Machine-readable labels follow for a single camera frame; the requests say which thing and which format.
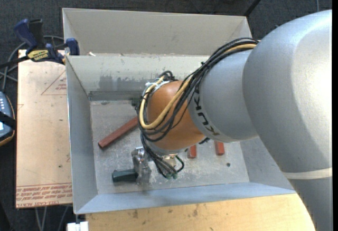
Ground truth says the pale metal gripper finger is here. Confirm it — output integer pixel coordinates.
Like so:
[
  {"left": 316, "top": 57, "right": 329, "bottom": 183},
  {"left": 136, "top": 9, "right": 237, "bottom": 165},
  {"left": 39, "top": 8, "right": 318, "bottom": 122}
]
[
  {"left": 131, "top": 147, "right": 146, "bottom": 171},
  {"left": 137, "top": 163, "right": 153, "bottom": 186}
]

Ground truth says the grey metal bin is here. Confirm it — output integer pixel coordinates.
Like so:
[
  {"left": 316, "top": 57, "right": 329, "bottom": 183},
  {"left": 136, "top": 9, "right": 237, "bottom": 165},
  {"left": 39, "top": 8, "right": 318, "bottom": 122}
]
[{"left": 62, "top": 7, "right": 296, "bottom": 215}]

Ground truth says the dark green flat block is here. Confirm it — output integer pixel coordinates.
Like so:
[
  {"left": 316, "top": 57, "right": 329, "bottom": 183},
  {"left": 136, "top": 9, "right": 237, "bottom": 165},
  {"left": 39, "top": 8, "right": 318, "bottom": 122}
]
[{"left": 111, "top": 168, "right": 138, "bottom": 184}]

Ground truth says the brown cardboard board red print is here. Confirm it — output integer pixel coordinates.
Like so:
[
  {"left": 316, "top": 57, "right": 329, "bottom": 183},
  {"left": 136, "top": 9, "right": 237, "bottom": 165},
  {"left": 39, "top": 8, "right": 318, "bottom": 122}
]
[{"left": 15, "top": 49, "right": 73, "bottom": 209}]

